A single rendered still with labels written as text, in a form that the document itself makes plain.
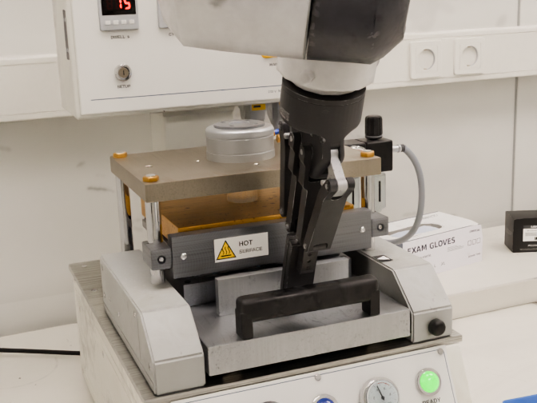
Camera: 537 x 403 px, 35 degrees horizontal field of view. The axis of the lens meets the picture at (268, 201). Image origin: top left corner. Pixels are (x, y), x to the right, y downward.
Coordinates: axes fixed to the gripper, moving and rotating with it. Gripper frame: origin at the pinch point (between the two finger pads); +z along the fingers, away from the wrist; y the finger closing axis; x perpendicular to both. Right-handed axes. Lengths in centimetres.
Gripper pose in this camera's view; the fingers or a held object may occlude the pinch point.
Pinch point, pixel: (299, 264)
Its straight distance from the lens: 85.9
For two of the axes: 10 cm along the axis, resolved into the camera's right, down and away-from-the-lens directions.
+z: -0.9, 8.4, 5.3
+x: 9.3, -1.2, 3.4
